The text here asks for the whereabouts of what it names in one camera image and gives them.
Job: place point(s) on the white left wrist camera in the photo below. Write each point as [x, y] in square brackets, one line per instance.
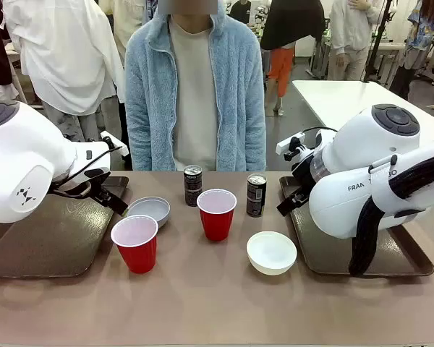
[118, 147]

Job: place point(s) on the white bowl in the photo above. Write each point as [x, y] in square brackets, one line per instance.
[271, 253]

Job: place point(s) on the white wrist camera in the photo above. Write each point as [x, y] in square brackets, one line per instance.
[118, 147]
[287, 144]

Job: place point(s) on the black drink can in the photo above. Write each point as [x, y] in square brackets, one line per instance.
[192, 188]
[256, 197]

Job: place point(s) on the person in white coat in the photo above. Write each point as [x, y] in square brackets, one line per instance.
[65, 54]

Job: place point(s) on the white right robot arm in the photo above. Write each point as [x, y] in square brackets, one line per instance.
[365, 144]

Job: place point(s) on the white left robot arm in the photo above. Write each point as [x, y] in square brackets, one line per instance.
[21, 152]

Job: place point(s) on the person in blue patterned shirt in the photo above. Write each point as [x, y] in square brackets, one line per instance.
[417, 32]

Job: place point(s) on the brown plastic tray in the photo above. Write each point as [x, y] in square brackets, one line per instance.
[329, 253]
[58, 246]

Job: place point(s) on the person in orange trousers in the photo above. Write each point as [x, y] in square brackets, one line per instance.
[282, 68]

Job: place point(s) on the red plastic cup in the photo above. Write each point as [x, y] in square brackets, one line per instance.
[137, 253]
[217, 224]

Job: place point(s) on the black tripod pole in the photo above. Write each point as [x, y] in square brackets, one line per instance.
[378, 39]

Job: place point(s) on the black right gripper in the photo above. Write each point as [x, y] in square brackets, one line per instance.
[303, 184]

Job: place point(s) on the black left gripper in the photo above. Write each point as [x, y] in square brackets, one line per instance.
[97, 180]

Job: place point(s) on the person in blue fleece jacket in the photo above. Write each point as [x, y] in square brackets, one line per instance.
[148, 108]

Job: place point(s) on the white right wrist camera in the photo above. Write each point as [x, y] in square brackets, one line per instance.
[287, 144]

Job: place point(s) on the white background table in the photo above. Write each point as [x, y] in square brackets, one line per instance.
[329, 101]

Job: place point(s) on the person in cream clothes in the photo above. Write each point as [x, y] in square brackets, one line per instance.
[347, 36]

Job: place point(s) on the grey bowl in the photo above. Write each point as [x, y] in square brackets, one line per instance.
[152, 209]

